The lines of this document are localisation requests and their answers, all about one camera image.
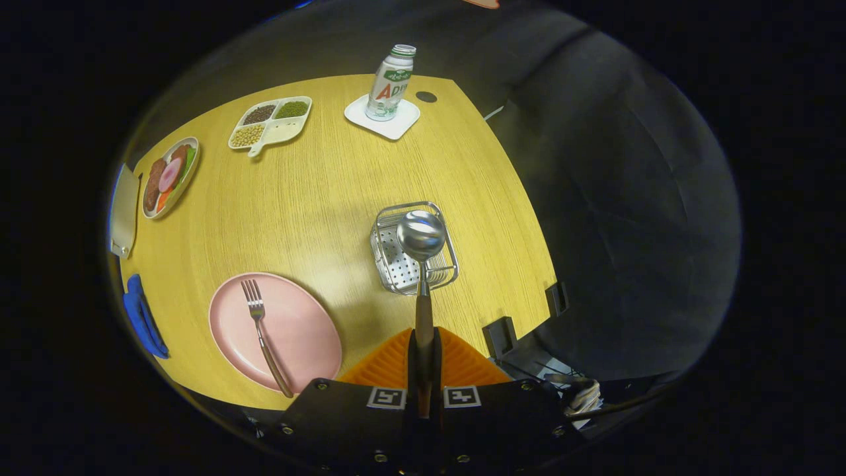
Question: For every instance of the black round desk grommet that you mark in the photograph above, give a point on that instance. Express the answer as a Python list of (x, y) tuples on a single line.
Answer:
[(426, 96)]

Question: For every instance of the white divided bean tray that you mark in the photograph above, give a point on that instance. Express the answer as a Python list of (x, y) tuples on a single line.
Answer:
[(281, 131)]

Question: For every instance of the white square coaster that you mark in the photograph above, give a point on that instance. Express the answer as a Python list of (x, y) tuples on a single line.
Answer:
[(396, 127)]

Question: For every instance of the black table clamp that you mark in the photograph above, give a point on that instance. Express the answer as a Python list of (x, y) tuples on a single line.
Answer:
[(499, 337), (556, 299)]

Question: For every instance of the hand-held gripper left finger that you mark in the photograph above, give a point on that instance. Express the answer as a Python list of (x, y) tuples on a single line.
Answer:
[(344, 423)]

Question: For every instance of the round white food plate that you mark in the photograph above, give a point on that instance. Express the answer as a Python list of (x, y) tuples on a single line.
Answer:
[(178, 198)]

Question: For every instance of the orange carrot piece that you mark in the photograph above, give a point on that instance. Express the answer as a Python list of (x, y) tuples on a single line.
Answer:
[(164, 199)]

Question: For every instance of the blue cloth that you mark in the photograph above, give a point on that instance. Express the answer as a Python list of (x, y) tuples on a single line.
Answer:
[(140, 317)]

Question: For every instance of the white drink bottle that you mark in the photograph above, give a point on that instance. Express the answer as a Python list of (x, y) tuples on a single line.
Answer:
[(390, 79)]

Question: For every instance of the pink ham slice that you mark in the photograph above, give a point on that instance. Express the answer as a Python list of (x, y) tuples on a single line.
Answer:
[(170, 175)]

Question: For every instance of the large brown meat slice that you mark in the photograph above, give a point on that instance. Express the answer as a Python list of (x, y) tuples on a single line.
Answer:
[(155, 185)]

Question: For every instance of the small brown meat slice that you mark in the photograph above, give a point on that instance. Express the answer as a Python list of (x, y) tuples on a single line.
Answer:
[(180, 153)]

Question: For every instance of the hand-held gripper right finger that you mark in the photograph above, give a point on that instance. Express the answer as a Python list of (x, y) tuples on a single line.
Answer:
[(502, 423)]

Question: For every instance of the white toaster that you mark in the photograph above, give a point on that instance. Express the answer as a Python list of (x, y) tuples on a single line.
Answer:
[(124, 211)]

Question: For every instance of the green lettuce leaf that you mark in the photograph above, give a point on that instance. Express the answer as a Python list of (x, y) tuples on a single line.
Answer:
[(189, 165)]

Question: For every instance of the pink plate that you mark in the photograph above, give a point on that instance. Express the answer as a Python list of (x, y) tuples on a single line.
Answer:
[(297, 330)]

